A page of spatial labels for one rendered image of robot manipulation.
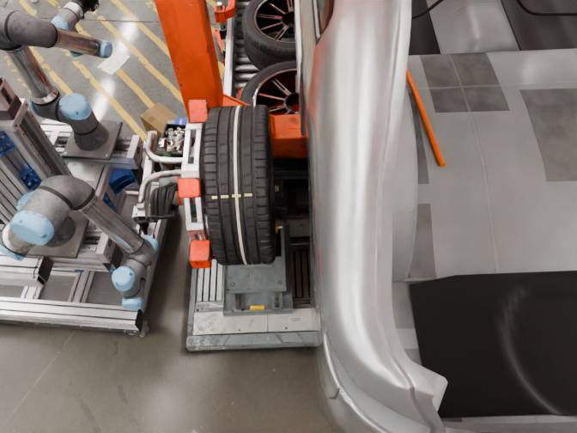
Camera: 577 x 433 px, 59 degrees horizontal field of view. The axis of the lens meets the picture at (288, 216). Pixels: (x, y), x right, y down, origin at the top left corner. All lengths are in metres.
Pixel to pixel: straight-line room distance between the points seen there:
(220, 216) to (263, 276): 0.83
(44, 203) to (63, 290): 1.25
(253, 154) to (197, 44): 0.53
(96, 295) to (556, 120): 2.26
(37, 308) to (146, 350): 0.58
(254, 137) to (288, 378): 1.31
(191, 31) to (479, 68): 1.24
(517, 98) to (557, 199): 0.47
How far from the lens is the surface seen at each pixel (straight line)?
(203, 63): 2.17
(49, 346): 3.02
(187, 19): 2.05
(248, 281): 2.61
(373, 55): 1.23
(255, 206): 1.82
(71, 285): 2.86
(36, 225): 1.64
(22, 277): 2.35
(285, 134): 2.52
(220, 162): 1.83
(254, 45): 3.32
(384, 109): 1.16
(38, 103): 2.41
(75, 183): 1.71
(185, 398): 2.71
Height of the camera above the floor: 2.59
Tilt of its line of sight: 59 degrees down
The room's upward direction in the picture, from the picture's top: 3 degrees counter-clockwise
